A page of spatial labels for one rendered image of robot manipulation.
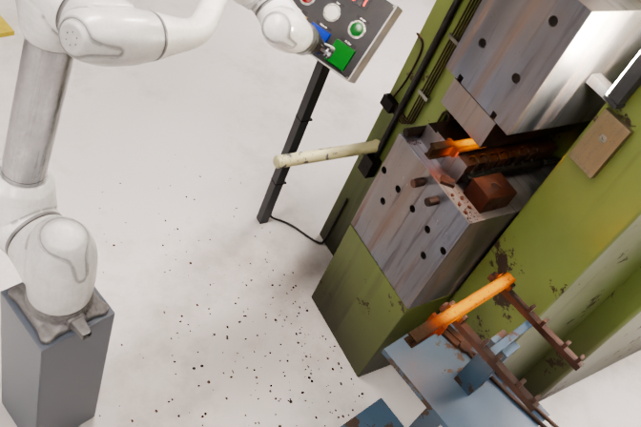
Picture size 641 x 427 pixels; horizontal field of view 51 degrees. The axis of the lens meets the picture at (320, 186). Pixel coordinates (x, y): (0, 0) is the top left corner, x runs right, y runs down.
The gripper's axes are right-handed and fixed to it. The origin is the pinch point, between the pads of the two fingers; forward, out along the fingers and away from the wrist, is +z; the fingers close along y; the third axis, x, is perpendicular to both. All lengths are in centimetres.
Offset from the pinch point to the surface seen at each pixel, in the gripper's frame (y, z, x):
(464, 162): 52, 8, -5
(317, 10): -14.9, 13.2, 7.6
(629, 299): 119, 51, -14
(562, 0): 50, -18, 43
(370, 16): 1.4, 13.3, 15.2
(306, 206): -1, 95, -69
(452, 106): 39.4, 8.1, 6.8
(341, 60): 1.3, 12.5, -1.1
